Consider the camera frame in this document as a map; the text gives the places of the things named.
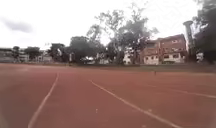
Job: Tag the low grey building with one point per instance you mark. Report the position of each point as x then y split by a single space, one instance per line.
3 55

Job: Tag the grey tower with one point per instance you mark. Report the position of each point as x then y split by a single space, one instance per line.
188 33

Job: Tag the red brick building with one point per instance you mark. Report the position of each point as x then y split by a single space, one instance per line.
172 45

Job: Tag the dark tree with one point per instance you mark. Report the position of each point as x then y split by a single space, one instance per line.
209 36

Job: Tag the row of trees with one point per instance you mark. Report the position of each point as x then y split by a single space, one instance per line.
132 33

